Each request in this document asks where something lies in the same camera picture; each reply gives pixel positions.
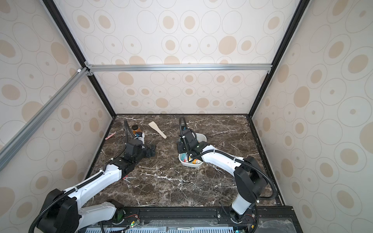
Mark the amber jar black lid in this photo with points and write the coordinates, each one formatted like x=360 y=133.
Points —
x=136 y=129

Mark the wooden spatula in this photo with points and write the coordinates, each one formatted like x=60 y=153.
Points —
x=154 y=126

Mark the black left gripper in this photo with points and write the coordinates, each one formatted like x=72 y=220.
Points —
x=149 y=153

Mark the white plastic storage box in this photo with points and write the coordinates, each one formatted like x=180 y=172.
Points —
x=195 y=163

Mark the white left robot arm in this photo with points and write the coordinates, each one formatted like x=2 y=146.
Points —
x=64 y=211

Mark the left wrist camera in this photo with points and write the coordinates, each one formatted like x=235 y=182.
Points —
x=140 y=136

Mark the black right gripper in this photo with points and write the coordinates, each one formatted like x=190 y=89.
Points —
x=185 y=137

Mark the left diagonal aluminium rail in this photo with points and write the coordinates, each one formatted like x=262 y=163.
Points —
x=25 y=133

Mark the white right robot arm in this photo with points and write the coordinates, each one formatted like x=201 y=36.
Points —
x=251 y=182

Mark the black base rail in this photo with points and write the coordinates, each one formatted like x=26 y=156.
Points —
x=273 y=219

